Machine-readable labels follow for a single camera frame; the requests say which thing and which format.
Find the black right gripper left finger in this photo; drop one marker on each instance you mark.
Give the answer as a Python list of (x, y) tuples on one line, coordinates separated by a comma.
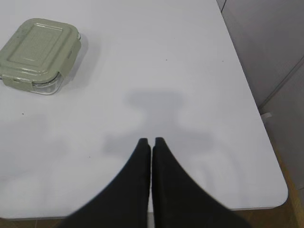
[(123, 203)]

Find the green lidded glass container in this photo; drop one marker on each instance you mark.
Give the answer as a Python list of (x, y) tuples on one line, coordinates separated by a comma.
[(39, 56)]

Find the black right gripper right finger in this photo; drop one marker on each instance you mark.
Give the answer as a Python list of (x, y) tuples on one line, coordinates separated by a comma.
[(179, 202)]

